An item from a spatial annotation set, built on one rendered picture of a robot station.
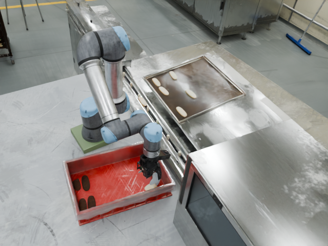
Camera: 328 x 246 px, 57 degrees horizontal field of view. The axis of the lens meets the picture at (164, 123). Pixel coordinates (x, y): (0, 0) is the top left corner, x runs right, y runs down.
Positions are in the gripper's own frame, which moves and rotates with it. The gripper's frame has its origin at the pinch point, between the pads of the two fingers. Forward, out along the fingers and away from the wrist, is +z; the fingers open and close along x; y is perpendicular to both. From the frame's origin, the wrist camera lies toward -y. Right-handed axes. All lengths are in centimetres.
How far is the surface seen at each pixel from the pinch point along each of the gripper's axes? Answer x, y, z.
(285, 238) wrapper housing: 62, 5, -40
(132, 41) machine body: -128, -88, 10
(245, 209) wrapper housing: 49, 7, -40
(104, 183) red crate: -16.7, 17.2, 8.3
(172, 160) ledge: -4.3, -18.7, 4.6
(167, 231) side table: 22.9, 9.6, 8.5
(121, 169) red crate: -18.8, 4.6, 8.4
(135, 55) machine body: -108, -76, 10
